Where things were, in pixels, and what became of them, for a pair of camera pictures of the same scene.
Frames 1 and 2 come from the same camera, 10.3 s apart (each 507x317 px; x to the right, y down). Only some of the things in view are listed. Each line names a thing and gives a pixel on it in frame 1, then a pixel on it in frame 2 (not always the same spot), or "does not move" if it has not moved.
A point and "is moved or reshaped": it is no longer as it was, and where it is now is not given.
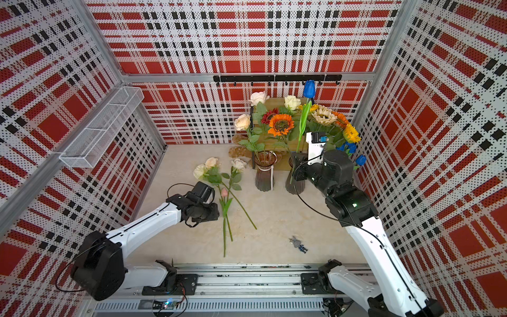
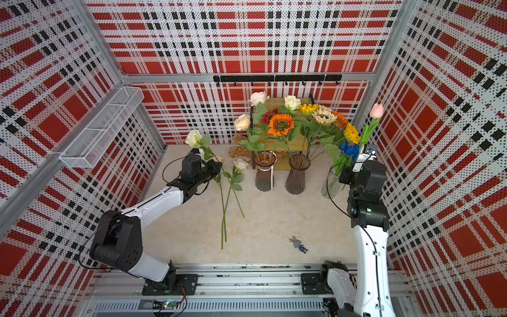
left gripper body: x=206 y=212 to x=208 y=172
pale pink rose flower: x=259 y=96 does not move
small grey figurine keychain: x=297 y=244 does not move
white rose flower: x=293 y=102 does not move
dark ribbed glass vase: x=292 y=185 does not move
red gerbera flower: x=266 y=117 does not move
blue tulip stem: x=360 y=160 is moved or reshaped
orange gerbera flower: x=342 y=121 does not move
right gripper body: x=307 y=172 to x=349 y=177
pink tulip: x=224 y=205 to x=376 y=112
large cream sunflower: x=324 y=115 does not move
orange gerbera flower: x=280 y=123 does not move
